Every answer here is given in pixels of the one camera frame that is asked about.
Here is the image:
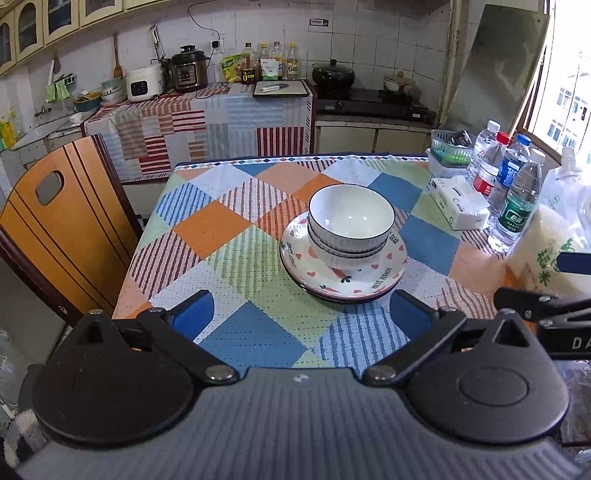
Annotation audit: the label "white ribbed bowl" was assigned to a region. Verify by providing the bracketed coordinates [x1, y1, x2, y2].
[308, 184, 396, 250]
[308, 227, 387, 259]
[308, 243, 382, 270]

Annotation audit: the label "pink bunny carrot plate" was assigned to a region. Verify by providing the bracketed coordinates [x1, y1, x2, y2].
[280, 213, 408, 303]

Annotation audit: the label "white sun plate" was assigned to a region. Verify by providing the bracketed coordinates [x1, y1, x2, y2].
[284, 262, 406, 303]

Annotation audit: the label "stacked bowls on counter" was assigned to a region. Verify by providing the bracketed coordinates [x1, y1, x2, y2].
[101, 77, 127, 104]

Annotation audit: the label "bag of rice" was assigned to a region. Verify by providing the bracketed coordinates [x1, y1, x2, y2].
[507, 147, 590, 295]

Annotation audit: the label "water bottle green label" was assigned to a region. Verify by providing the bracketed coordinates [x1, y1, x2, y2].
[488, 149, 546, 253]

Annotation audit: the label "colourful patchwork tablecloth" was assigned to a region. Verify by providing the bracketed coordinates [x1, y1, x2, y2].
[113, 155, 512, 371]

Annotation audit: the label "white tissue pack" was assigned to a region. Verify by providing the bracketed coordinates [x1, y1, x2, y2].
[426, 176, 490, 231]

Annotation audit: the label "water bottle blue label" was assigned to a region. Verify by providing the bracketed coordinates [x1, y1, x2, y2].
[489, 134, 531, 217]

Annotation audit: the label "water bottle red label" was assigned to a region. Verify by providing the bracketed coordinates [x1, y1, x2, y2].
[473, 132, 510, 198]

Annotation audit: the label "wooden chair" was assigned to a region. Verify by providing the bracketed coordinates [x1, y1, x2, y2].
[1, 134, 142, 325]

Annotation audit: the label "clear water bottle white cap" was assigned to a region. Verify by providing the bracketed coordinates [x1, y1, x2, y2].
[466, 120, 501, 184]

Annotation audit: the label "white plastic basket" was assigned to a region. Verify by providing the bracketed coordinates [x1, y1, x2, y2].
[430, 129, 476, 175]

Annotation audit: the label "striped patchwork counter cloth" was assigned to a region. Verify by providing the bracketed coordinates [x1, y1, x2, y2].
[84, 81, 315, 183]

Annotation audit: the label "cream lower cabinet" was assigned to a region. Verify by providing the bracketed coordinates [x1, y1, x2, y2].
[314, 115, 432, 155]

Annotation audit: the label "black gas stove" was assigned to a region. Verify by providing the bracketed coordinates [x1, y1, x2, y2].
[315, 88, 435, 125]

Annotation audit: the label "small pot on stove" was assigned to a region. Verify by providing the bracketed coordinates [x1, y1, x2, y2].
[383, 71, 416, 95]

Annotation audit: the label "white rice cooker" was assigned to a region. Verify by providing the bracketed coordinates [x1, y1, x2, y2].
[125, 63, 164, 102]

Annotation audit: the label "cutting board with knife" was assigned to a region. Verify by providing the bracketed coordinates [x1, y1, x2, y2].
[252, 80, 310, 98]

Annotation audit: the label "black pressure cooker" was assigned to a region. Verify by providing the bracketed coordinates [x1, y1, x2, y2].
[169, 45, 209, 93]

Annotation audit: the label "black wok with lid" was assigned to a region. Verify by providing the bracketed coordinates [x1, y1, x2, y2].
[311, 59, 356, 97]

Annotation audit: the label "yellow snack bag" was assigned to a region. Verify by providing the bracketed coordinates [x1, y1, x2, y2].
[219, 54, 242, 83]

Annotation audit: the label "oil bottle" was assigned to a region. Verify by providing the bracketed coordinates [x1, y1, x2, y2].
[286, 42, 300, 81]

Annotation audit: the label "cream wall cabinet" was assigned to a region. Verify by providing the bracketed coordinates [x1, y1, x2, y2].
[1, 0, 164, 76]

